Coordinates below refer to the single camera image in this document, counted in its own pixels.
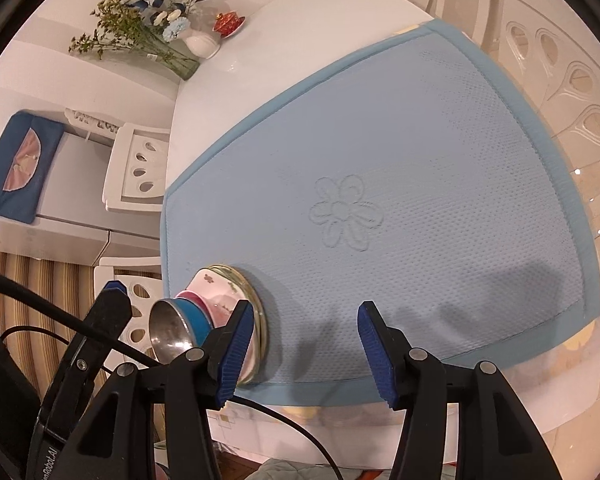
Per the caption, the white refrigerator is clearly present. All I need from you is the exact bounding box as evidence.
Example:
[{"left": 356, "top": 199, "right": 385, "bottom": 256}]
[{"left": 0, "top": 125, "right": 166, "bottom": 266}]

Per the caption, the light blue textured table mat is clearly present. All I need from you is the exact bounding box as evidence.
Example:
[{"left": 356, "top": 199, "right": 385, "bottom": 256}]
[{"left": 161, "top": 19, "right": 600, "bottom": 407}]

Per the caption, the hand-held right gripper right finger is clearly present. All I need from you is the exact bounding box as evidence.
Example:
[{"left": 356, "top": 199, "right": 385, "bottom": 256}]
[{"left": 357, "top": 301, "right": 563, "bottom": 480}]

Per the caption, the magenta steel bowl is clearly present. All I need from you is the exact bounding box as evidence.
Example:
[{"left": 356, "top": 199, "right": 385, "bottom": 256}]
[{"left": 174, "top": 289, "right": 221, "bottom": 328}]

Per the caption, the square green floral plate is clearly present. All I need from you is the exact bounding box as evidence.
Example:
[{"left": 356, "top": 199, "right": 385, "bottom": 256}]
[
  {"left": 186, "top": 268, "right": 258, "bottom": 385},
  {"left": 205, "top": 265, "right": 263, "bottom": 386}
]

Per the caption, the blue steel bowl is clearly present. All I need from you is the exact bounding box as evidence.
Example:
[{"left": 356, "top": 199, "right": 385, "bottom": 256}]
[{"left": 150, "top": 297, "right": 215, "bottom": 365}]

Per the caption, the red teacup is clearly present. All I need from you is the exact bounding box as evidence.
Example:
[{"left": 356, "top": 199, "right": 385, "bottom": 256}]
[{"left": 213, "top": 11, "right": 246, "bottom": 38}]

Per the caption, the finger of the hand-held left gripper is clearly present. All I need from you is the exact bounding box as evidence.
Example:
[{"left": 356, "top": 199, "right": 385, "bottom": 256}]
[{"left": 40, "top": 281, "right": 133, "bottom": 431}]

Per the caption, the blue cloth with pink patch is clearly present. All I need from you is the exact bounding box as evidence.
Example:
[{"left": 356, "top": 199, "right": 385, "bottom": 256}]
[{"left": 0, "top": 112, "right": 65, "bottom": 223}]

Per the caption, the thin black cable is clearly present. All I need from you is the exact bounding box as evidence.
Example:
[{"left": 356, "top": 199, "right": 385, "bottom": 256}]
[{"left": 0, "top": 325, "right": 345, "bottom": 480}]

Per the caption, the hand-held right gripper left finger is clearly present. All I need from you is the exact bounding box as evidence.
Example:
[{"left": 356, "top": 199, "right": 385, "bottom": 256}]
[{"left": 65, "top": 300, "right": 256, "bottom": 480}]

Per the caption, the thick black cable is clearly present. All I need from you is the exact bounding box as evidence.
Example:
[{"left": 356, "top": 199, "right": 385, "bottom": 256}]
[{"left": 0, "top": 267, "right": 163, "bottom": 367}]

